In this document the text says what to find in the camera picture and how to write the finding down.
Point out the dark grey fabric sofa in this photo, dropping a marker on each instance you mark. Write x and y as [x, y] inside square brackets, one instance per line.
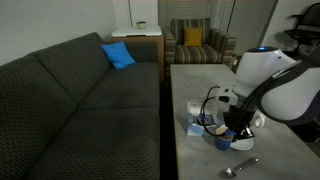
[83, 110]

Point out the striped armchair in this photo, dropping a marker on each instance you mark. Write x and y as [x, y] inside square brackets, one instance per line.
[196, 53]

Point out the white plate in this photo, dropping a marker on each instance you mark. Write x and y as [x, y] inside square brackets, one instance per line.
[243, 144]

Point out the metal spoon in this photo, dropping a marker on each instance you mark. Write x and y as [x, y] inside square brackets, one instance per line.
[240, 167]

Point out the blue cushion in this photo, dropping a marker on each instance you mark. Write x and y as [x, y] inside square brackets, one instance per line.
[118, 55]

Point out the blue and white mask box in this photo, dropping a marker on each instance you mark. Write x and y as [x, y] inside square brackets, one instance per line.
[194, 128]

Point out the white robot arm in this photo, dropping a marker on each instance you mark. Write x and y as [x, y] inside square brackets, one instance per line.
[286, 96]

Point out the yellow cushion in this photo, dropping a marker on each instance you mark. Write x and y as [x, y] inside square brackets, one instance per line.
[193, 36]

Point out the black arc floor lamp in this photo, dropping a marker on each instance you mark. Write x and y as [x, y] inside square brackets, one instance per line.
[231, 16]

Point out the blue mug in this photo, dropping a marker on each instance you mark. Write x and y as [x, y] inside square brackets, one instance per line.
[222, 142]

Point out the black office chair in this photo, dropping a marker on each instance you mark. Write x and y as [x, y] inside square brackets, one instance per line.
[305, 30]

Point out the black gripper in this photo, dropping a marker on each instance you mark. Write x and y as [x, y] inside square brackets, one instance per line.
[238, 118]

